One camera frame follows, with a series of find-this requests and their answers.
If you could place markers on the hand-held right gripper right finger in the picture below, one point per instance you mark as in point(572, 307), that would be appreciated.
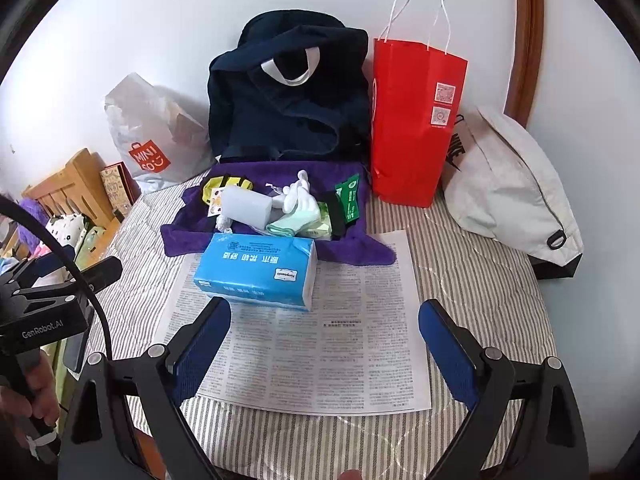
point(445, 350)

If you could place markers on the white tissue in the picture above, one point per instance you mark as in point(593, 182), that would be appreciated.
point(223, 223)

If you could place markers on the purple towel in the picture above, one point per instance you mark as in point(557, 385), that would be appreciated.
point(350, 250)

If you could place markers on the translucent white plastic box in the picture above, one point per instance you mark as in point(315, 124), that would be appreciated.
point(245, 207)

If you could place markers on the black strip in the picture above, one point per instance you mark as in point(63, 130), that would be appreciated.
point(339, 220)

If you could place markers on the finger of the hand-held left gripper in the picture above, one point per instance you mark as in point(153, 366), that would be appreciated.
point(100, 272)
point(47, 266)

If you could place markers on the person's left hand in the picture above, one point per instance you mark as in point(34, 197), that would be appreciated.
point(45, 390)

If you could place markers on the purple plush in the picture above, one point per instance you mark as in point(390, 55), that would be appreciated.
point(32, 210)

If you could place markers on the small printed sticker card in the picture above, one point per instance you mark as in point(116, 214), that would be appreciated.
point(216, 202)

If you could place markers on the pale green wipes pack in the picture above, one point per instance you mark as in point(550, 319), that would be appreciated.
point(322, 227)

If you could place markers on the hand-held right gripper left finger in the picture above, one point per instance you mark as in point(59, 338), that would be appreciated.
point(200, 350)

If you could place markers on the newspaper sheet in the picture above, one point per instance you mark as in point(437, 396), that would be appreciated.
point(350, 350)

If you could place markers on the dark smartphone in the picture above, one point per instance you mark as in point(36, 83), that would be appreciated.
point(75, 355)

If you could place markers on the black box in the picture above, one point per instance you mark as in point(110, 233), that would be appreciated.
point(555, 269)

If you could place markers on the wooden door frame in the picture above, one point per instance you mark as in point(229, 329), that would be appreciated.
point(532, 35)

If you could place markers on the red paper bag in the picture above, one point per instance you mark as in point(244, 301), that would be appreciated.
point(405, 135)

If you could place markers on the white plastic shopping bag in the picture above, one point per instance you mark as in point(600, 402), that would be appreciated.
point(145, 115)

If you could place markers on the wooden headboard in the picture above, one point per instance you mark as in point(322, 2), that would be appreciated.
point(75, 170)

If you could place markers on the white glove with mint cuff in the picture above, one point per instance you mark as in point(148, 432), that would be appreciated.
point(300, 210)

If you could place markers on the white floral cloth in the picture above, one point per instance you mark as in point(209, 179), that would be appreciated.
point(70, 227)

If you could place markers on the green printed packet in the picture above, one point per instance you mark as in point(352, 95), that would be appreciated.
point(349, 195)

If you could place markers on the blue tissue pack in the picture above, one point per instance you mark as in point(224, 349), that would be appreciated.
point(250, 270)

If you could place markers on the striped bed sheet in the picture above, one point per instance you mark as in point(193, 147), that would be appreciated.
point(475, 280)

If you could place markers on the navy blue fabric bag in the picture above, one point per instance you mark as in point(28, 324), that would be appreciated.
point(250, 120)

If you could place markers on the small patterned box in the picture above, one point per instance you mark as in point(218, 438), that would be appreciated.
point(115, 185)

